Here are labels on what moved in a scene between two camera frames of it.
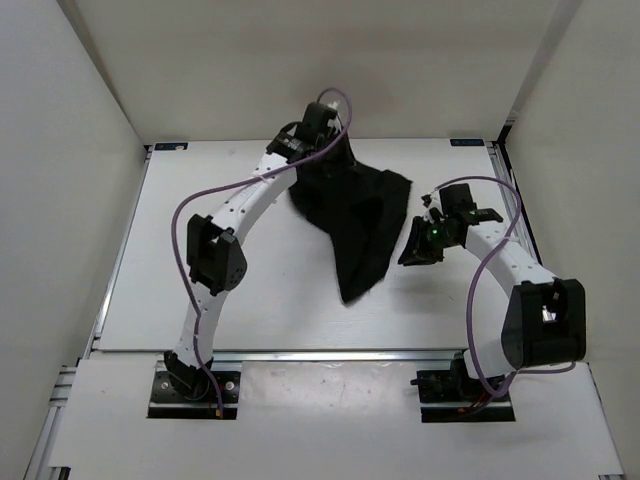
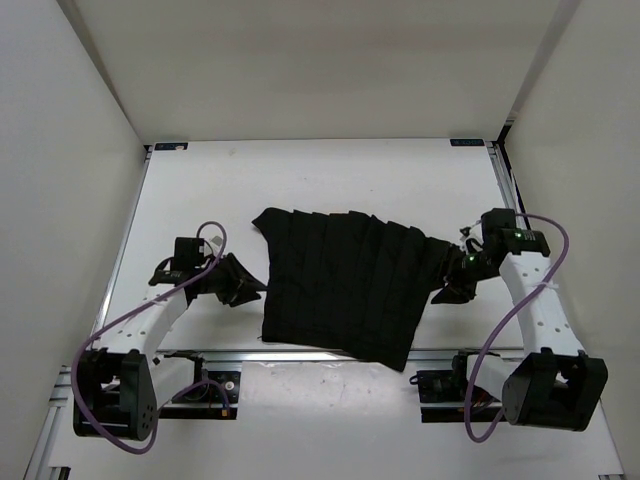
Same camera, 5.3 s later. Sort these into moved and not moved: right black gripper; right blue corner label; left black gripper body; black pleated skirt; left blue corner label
Moved: black pleated skirt; left black gripper body; right black gripper
Not moved: right blue corner label; left blue corner label
